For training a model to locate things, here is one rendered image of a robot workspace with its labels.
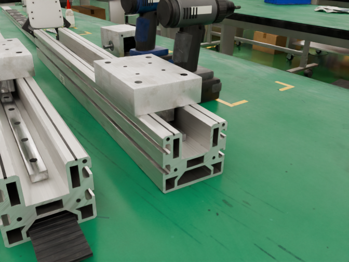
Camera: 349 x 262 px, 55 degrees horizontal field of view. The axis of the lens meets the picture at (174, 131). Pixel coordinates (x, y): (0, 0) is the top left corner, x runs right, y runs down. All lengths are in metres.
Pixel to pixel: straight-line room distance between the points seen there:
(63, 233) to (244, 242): 0.20
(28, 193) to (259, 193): 0.28
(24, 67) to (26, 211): 0.33
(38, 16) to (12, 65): 0.52
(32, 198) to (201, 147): 0.22
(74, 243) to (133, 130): 0.18
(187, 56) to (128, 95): 0.26
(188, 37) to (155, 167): 0.33
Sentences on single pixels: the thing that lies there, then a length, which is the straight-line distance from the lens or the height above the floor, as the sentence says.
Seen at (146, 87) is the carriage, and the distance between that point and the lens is 0.46.
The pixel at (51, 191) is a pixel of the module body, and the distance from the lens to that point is 0.40.
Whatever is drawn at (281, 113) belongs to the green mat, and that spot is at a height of 0.78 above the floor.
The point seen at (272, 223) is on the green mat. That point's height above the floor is 0.78.
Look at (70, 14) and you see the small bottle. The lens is 1.67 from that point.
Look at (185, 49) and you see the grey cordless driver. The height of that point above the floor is 0.90.
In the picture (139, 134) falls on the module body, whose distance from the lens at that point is 0.47.
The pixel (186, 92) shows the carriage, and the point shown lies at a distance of 0.49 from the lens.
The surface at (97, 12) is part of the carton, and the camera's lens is 5.05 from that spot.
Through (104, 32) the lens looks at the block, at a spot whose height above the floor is 0.86.
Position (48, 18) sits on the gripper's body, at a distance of 1.17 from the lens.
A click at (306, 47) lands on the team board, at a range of 3.67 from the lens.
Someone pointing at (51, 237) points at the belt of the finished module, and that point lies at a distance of 0.40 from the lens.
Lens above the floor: 1.05
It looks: 26 degrees down
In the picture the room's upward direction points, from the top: 1 degrees clockwise
